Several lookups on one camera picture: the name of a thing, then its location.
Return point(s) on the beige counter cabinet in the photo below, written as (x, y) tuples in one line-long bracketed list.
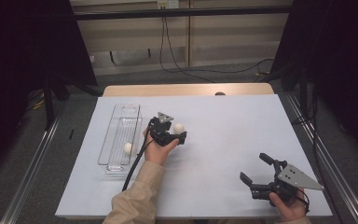
[(230, 34)]

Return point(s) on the black stand leg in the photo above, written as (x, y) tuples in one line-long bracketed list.
[(48, 105)]

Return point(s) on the white wall socket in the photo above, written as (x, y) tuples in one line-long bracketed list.
[(167, 3)]

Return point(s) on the person's right hand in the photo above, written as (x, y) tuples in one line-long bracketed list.
[(290, 210)]

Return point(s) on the pale table cover sheet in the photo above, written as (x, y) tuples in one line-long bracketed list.
[(223, 140)]

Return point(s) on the clear plastic container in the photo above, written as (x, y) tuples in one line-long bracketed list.
[(118, 124)]

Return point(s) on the white ball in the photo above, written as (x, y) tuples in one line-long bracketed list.
[(179, 128), (128, 148)]

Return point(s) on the person's left hand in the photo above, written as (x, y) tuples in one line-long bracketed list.
[(157, 154)]

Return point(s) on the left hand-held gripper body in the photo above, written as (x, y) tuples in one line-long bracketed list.
[(163, 132)]

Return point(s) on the black curtain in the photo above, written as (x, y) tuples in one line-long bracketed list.
[(18, 62), (338, 62)]

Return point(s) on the small black pen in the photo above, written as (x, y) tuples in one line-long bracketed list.
[(71, 133)]

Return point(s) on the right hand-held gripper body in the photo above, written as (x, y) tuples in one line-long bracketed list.
[(292, 180)]

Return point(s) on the aluminium frame rail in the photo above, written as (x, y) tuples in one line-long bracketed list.
[(332, 174), (28, 180)]

